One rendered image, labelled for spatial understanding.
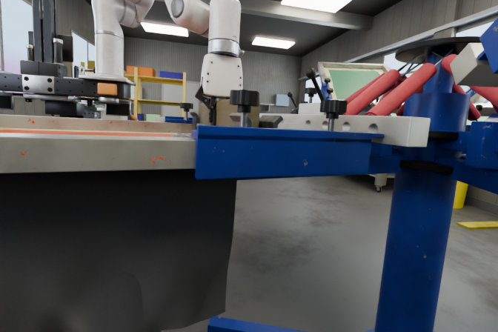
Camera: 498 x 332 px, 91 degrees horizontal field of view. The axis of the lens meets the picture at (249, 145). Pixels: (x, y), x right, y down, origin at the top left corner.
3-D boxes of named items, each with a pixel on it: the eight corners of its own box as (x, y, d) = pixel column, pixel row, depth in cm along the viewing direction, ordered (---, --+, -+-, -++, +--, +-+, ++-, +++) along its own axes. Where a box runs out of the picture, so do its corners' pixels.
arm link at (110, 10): (87, 34, 91) (87, -11, 89) (123, 44, 102) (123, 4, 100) (99, 30, 86) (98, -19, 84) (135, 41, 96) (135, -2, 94)
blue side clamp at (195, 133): (196, 179, 31) (198, 124, 30) (190, 171, 36) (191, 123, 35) (368, 173, 43) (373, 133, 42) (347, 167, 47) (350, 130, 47)
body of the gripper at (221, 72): (237, 58, 66) (235, 99, 67) (199, 52, 62) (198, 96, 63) (248, 51, 59) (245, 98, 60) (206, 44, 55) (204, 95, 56)
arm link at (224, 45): (238, 50, 66) (237, 61, 66) (205, 44, 62) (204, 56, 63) (248, 43, 59) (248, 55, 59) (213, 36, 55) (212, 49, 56)
